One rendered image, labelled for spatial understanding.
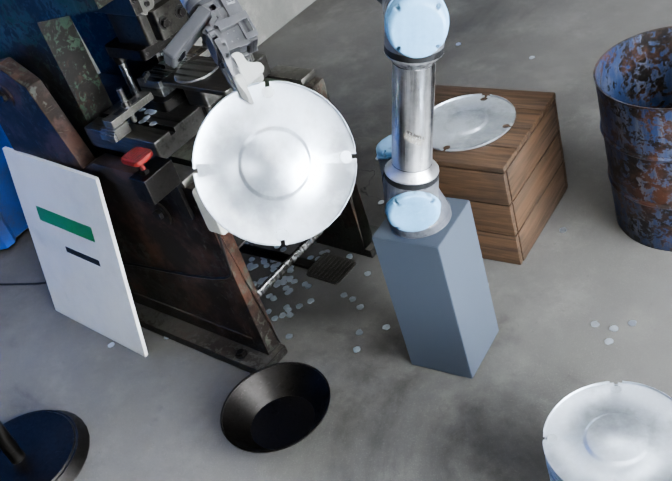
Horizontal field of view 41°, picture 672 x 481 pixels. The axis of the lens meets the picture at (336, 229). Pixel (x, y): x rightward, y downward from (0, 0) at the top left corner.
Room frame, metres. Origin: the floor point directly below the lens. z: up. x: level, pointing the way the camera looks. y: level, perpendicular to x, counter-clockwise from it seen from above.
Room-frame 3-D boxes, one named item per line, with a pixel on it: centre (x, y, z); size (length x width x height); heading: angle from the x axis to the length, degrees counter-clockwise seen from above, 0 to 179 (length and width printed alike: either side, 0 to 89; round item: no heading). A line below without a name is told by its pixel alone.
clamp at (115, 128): (2.20, 0.42, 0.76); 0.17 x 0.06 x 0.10; 131
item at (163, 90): (2.31, 0.29, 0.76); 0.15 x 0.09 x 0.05; 131
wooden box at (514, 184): (2.23, -0.46, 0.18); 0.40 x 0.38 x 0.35; 47
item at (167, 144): (2.31, 0.29, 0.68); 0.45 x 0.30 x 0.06; 131
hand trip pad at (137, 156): (1.92, 0.39, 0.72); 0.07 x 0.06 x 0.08; 41
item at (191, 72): (2.18, 0.18, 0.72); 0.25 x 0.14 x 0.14; 41
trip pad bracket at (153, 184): (1.93, 0.38, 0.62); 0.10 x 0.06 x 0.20; 131
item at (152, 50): (2.32, 0.30, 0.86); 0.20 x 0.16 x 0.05; 131
